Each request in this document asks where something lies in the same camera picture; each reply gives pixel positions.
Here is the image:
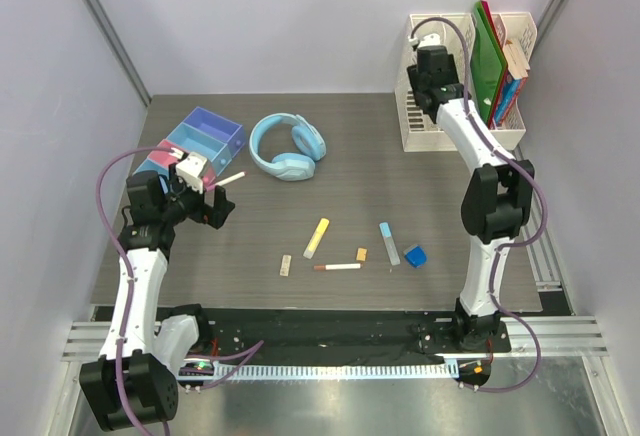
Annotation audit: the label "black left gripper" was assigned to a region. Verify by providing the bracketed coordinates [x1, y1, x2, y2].
[159, 164, 233, 229]

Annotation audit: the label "white pink-tipped pen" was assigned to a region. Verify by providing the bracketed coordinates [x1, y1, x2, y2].
[207, 171, 247, 191]

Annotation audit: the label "blue pink drawer organizer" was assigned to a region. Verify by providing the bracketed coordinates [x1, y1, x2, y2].
[156, 107, 247, 178]

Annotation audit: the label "light blue headphones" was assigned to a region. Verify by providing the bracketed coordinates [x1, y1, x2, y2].
[248, 112, 327, 182]

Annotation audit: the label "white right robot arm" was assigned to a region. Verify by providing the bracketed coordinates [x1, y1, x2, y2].
[407, 45, 534, 351]

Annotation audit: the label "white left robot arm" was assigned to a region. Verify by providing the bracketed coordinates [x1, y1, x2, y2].
[80, 171, 235, 432]

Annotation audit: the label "beige speckled eraser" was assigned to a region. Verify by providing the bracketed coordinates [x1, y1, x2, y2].
[279, 254, 292, 277]

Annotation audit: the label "yellow highlighter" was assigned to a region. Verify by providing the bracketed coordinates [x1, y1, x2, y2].
[303, 218, 330, 259]

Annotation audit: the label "white brown-capped pen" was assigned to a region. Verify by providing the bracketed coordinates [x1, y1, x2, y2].
[313, 263, 362, 271]

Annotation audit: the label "small orange eraser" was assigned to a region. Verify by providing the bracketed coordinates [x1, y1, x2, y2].
[356, 248, 367, 262]

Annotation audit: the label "blue capped highlighter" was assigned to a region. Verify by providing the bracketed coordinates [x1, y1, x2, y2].
[379, 222, 400, 266]

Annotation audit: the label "blue pencil sharpener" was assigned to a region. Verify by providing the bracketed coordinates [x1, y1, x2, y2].
[403, 244, 428, 269]

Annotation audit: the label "white mesh file organizer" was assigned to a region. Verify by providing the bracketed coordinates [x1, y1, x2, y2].
[394, 12, 537, 152]

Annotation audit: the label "green folder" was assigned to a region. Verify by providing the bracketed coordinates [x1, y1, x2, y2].
[470, 0, 507, 127]

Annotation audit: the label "books in organizer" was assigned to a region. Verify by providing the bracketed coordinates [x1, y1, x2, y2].
[494, 39, 530, 127]

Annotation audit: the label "red folder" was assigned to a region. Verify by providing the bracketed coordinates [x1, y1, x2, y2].
[476, 0, 507, 127]

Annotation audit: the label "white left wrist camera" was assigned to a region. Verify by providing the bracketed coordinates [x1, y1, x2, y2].
[175, 152, 215, 194]

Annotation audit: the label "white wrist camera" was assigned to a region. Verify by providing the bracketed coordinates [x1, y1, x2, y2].
[409, 32, 442, 51]
[175, 152, 215, 194]

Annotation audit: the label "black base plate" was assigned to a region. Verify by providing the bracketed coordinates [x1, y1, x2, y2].
[154, 306, 511, 358]

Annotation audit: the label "white slotted cable duct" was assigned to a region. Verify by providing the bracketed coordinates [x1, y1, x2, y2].
[177, 360, 459, 384]

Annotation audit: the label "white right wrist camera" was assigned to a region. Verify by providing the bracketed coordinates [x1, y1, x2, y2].
[409, 32, 442, 51]

